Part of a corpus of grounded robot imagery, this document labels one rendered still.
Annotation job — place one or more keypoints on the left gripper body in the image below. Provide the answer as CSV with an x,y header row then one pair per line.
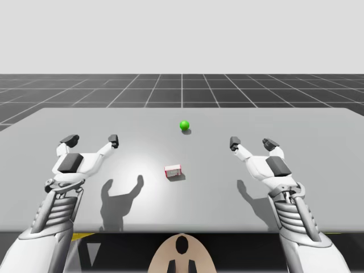
x,y
82,165

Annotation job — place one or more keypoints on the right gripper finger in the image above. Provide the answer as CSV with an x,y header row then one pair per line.
x,y
240,148
274,148

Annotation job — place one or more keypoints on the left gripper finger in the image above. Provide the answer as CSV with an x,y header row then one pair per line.
x,y
67,144
109,146

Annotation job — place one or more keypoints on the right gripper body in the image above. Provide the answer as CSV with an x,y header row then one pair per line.
x,y
260,166

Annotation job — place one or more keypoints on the green ball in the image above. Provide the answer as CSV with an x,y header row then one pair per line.
x,y
184,125

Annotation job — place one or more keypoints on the red and white carton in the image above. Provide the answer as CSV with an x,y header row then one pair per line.
x,y
173,171

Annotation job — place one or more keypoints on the tan robot part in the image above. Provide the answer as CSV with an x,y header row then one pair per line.
x,y
181,257

